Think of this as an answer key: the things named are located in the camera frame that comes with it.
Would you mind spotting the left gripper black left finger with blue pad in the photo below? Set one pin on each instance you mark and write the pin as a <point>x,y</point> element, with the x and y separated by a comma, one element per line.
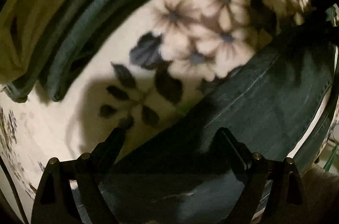
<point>54,202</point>

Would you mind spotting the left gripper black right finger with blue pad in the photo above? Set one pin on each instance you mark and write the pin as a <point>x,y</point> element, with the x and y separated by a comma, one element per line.
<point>286,202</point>

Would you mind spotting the dark blue denim jeans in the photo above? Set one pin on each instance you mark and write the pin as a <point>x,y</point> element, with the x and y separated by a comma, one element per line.
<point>273,103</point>

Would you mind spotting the floral bed blanket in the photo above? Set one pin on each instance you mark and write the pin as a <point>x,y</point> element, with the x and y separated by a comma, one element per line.
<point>151,70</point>

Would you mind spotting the folded dark jeans stack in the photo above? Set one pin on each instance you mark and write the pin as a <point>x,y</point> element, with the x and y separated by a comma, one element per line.
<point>71,38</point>

